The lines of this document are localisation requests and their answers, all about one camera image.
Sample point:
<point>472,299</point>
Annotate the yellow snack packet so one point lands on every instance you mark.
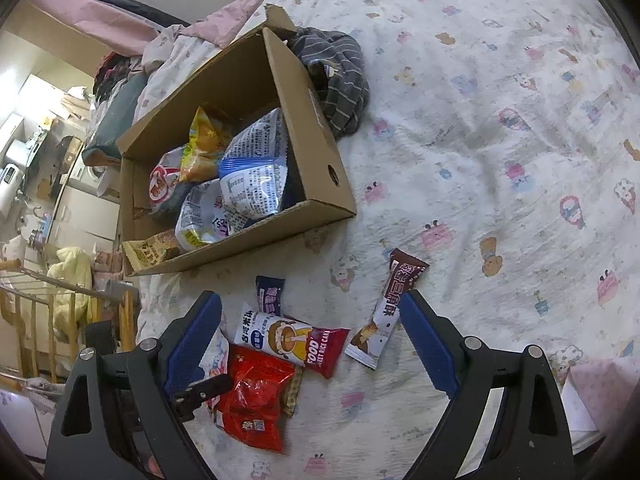
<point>202,145</point>

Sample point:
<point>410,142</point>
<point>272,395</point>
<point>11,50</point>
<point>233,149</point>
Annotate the grey striped cloth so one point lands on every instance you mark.
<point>340,80</point>

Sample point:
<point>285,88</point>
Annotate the small tan yellow packet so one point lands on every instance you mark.
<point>147,252</point>

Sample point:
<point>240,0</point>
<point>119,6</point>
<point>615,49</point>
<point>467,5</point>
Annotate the tan patterned snack packet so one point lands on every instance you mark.
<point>292,392</point>

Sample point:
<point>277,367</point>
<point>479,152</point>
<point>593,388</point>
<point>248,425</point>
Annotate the pink curtain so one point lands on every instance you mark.
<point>80,15</point>

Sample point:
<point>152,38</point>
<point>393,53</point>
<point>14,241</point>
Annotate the small dark blue packet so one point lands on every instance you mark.
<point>270,292</point>

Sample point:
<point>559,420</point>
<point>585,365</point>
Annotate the white blue printed snack packet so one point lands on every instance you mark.
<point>252,187</point>
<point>257,140</point>

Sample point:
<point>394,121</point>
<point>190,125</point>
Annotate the brown cardboard box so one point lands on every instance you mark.
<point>320,150</point>

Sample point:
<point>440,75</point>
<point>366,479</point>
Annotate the brown chocolate bar wrapper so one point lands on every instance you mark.
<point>387,310</point>

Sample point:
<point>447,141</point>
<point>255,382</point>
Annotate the pink white snack packet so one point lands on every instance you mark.
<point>217,355</point>

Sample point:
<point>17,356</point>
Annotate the pink dotted cloth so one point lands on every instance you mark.
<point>605,385</point>

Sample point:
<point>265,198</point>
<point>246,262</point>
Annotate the grey metal rod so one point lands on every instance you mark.
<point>75,289</point>

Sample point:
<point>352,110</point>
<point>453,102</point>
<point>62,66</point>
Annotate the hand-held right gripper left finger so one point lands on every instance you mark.
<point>192,340</point>

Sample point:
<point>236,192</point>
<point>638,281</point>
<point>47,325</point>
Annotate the white base cabinet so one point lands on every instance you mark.
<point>85,215</point>

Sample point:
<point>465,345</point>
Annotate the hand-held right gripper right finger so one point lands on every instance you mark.
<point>427,345</point>

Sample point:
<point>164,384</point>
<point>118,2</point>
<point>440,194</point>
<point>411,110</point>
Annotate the white washing machine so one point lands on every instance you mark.
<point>95,172</point>

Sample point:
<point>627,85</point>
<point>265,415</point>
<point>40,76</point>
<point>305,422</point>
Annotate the pink duvet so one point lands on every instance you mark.
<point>235,15</point>

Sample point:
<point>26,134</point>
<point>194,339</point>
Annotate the white water heater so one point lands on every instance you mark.
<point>10,180</point>

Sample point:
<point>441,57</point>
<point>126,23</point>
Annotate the white red rice cake packet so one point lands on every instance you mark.
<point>295,342</point>

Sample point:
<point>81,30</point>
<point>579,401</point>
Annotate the wooden drying rack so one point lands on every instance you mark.
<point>11,264</point>

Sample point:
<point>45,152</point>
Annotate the red white snack packet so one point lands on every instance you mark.
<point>165,182</point>

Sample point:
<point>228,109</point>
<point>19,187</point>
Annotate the pile of clothes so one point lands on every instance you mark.
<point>112,72</point>

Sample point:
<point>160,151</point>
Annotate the yellow clothing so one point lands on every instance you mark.
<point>70,280</point>

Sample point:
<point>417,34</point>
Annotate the white silver snack packet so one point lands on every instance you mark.
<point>197,215</point>

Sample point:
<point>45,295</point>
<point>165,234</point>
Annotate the white kitchen appliance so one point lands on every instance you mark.
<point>17,152</point>

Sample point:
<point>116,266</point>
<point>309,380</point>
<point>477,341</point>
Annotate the teal bed cushion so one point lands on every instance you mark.
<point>115,125</point>

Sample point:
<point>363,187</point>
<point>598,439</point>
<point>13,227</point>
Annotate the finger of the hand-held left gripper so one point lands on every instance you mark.
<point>100,337</point>
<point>207,389</point>

